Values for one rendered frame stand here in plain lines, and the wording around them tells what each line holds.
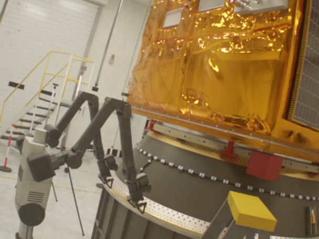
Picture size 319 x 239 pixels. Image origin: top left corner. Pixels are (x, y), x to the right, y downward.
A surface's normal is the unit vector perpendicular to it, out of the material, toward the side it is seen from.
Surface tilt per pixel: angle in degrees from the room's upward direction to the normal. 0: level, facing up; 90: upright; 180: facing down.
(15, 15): 90
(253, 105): 90
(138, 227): 90
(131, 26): 90
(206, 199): 62
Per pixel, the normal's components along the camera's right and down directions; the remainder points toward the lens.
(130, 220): -0.73, -0.20
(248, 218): -0.15, -0.05
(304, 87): 0.46, 0.11
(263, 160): -0.85, -0.22
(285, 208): 0.22, -0.43
